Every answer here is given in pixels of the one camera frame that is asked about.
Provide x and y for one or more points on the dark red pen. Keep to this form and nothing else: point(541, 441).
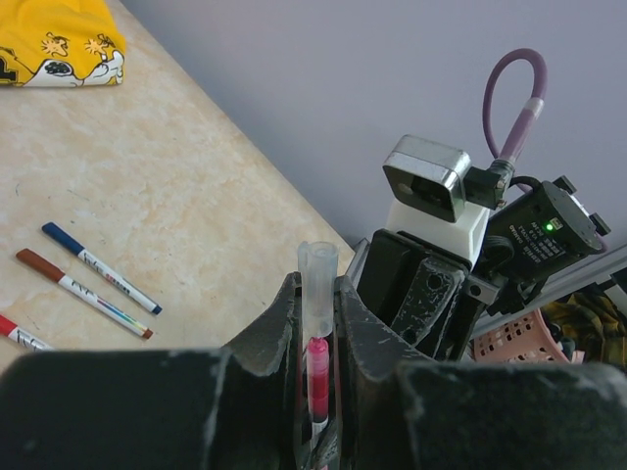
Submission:
point(318, 375)

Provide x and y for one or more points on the yellow folded t-shirt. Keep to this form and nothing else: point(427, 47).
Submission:
point(60, 44)

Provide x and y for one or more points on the white pen blue markings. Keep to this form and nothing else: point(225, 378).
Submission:
point(121, 318)

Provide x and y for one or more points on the white pen red tip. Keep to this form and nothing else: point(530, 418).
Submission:
point(14, 332)

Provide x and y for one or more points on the blue pen cap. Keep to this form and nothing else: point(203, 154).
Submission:
point(64, 239)

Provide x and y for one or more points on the pink plastic basket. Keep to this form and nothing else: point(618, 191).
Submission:
point(525, 339)

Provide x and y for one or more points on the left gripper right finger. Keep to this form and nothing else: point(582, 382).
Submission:
point(398, 409)

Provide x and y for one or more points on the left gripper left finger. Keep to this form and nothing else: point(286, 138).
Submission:
point(239, 406)

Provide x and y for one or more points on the small red pen cap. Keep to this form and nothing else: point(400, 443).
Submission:
point(40, 265)

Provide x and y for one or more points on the clear plastic pen cap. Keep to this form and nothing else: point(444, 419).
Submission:
point(317, 264)

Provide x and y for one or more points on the yellow plaid cloth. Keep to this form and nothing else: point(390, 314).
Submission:
point(594, 323)

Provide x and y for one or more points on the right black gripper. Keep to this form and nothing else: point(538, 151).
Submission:
point(414, 287)

